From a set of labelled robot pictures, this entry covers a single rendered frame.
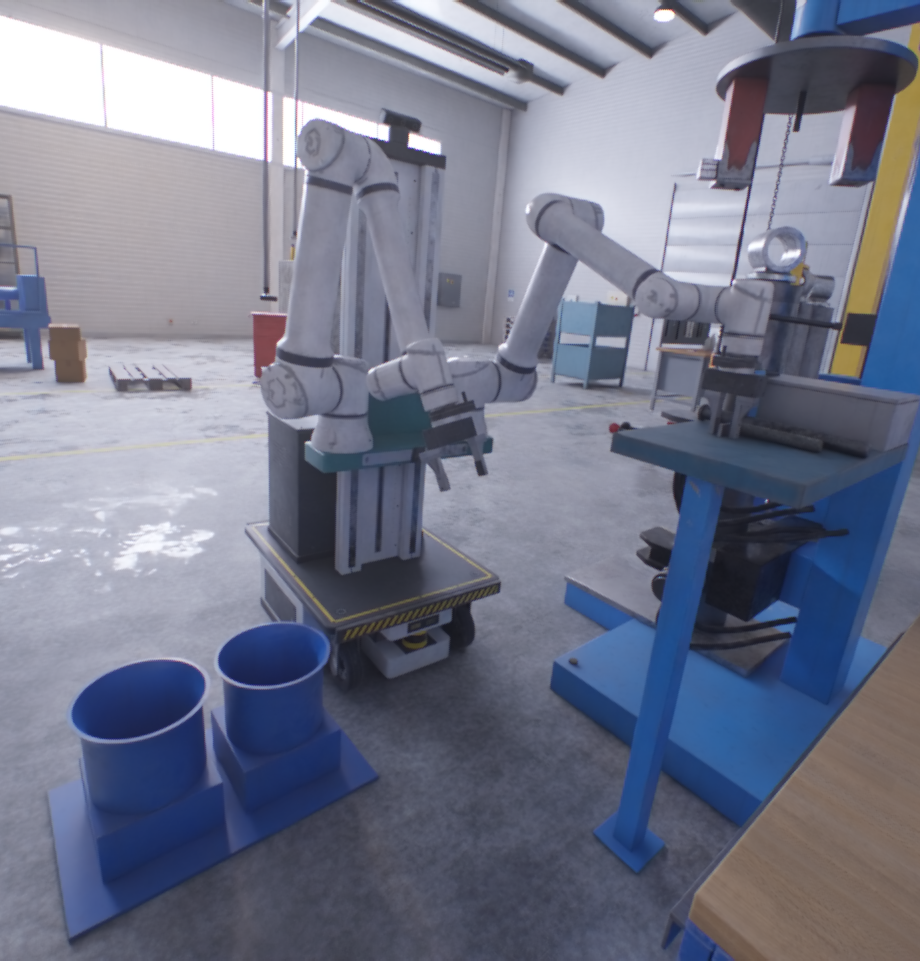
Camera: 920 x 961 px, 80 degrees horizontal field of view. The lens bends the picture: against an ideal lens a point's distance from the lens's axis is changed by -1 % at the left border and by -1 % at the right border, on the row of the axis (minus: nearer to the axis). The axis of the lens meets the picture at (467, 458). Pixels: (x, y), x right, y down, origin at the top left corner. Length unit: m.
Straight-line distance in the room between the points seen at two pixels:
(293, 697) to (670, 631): 0.94
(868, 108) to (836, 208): 11.20
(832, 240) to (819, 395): 11.85
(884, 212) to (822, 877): 4.54
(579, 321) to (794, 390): 8.62
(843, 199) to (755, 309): 12.21
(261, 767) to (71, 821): 0.47
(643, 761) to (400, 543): 1.18
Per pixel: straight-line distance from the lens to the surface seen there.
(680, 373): 8.34
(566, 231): 1.63
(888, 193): 4.88
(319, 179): 1.52
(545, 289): 1.90
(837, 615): 2.23
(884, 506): 2.10
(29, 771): 2.09
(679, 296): 1.37
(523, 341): 1.97
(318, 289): 1.53
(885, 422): 1.64
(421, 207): 2.04
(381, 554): 2.24
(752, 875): 0.54
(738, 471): 1.18
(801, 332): 3.60
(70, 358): 8.21
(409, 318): 1.52
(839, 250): 13.40
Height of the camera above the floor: 1.32
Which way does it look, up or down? 16 degrees down
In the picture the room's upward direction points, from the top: 5 degrees clockwise
